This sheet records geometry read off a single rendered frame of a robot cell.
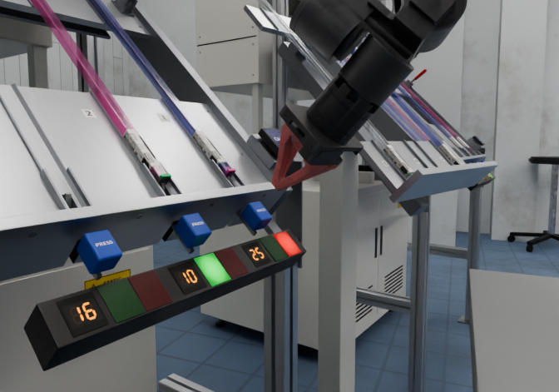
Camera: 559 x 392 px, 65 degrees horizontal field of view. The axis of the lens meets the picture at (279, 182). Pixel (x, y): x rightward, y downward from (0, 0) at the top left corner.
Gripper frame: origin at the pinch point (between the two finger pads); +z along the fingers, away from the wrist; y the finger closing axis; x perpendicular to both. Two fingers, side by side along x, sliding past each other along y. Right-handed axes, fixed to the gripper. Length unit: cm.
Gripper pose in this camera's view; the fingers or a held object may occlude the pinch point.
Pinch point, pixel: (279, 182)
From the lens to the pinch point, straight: 52.9
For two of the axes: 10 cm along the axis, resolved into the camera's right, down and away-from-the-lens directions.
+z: -5.8, 6.7, 4.6
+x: 5.7, 7.4, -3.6
